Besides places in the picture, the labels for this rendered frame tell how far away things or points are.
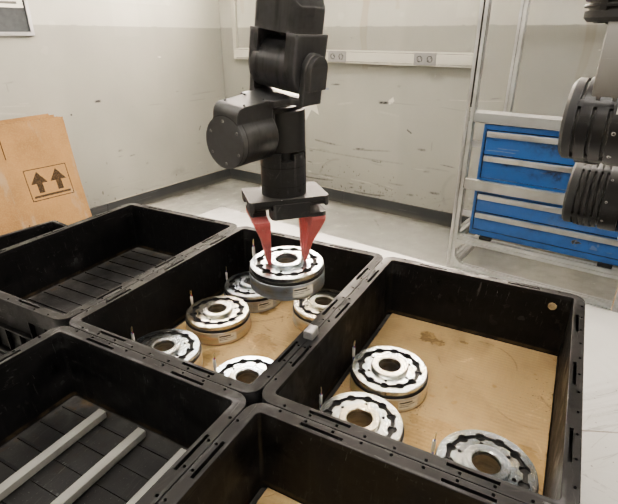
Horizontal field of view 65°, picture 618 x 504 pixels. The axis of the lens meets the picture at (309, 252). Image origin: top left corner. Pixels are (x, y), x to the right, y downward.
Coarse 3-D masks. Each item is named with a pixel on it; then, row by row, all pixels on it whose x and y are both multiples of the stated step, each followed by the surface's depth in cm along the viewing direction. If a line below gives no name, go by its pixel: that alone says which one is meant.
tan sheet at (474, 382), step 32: (416, 320) 82; (416, 352) 73; (448, 352) 73; (480, 352) 73; (512, 352) 73; (448, 384) 67; (480, 384) 67; (512, 384) 67; (544, 384) 67; (416, 416) 61; (448, 416) 61; (480, 416) 61; (512, 416) 61; (544, 416) 61; (544, 448) 56
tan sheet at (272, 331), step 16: (288, 304) 86; (256, 320) 82; (272, 320) 82; (288, 320) 82; (256, 336) 77; (272, 336) 77; (288, 336) 77; (208, 352) 73; (224, 352) 73; (240, 352) 73; (256, 352) 73; (272, 352) 73; (208, 368) 70
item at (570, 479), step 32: (512, 288) 72; (544, 288) 71; (576, 320) 66; (576, 352) 57; (576, 384) 52; (320, 416) 48; (576, 416) 47; (384, 448) 44; (416, 448) 44; (576, 448) 44; (480, 480) 40; (576, 480) 40
